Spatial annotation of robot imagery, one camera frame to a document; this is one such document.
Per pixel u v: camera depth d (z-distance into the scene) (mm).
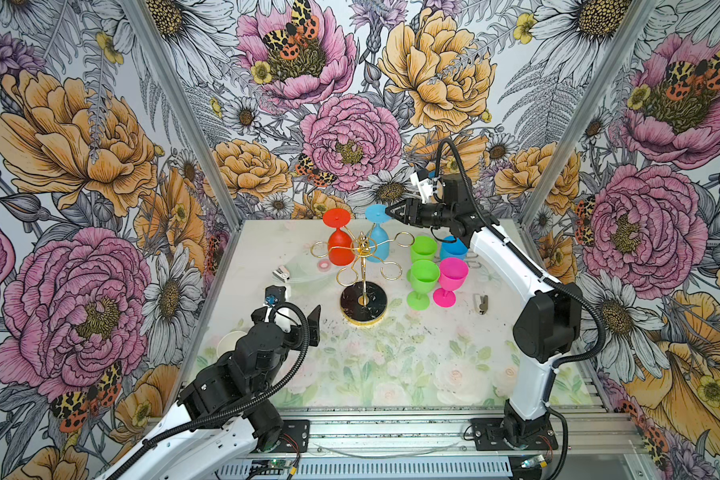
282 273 1030
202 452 567
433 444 741
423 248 989
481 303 967
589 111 886
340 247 858
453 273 883
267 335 482
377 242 762
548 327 499
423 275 934
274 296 550
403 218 756
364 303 967
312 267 1084
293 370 461
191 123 917
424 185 767
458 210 671
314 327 603
